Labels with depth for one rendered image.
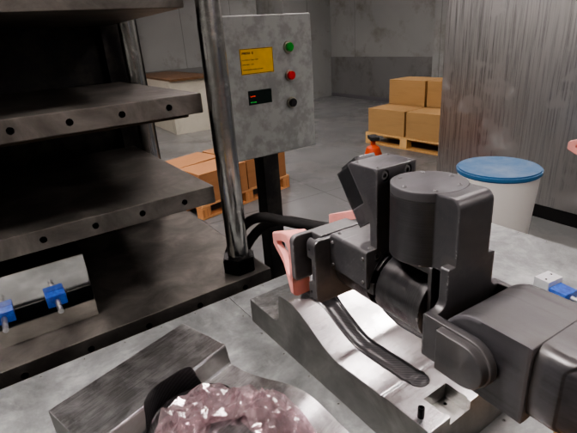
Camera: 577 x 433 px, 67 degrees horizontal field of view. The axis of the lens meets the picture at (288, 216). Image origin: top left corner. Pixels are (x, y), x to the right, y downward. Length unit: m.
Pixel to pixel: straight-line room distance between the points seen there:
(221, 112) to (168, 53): 9.51
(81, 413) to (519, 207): 2.53
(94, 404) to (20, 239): 0.49
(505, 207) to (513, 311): 2.52
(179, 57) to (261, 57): 9.39
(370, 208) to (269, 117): 1.02
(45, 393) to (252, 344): 0.41
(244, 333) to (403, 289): 0.69
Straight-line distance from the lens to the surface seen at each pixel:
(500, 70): 3.81
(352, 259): 0.39
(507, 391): 0.33
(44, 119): 1.10
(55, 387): 1.04
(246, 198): 4.09
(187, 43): 10.78
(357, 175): 0.37
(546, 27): 3.64
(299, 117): 1.43
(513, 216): 2.89
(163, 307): 1.20
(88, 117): 1.11
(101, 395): 0.80
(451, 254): 0.33
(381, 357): 0.82
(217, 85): 1.13
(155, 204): 1.19
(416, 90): 6.10
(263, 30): 1.35
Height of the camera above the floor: 1.41
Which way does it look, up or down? 22 degrees down
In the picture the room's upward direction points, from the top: 4 degrees counter-clockwise
